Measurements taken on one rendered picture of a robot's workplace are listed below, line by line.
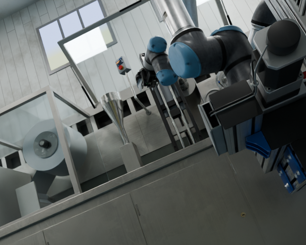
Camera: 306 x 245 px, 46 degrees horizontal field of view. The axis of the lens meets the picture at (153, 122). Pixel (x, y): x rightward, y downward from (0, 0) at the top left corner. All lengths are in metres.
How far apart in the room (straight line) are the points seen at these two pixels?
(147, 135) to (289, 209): 1.13
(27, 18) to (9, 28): 0.32
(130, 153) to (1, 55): 3.91
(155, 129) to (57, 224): 0.94
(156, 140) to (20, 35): 3.74
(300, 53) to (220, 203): 1.08
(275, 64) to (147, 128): 1.82
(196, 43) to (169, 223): 0.91
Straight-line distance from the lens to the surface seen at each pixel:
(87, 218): 1.85
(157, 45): 1.43
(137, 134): 2.46
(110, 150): 2.50
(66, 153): 2.00
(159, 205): 1.73
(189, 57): 1.09
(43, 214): 1.94
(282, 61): 0.71
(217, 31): 1.20
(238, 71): 1.13
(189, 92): 2.12
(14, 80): 5.44
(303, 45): 0.72
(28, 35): 5.67
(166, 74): 1.38
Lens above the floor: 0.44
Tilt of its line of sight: 21 degrees up
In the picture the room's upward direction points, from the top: 22 degrees counter-clockwise
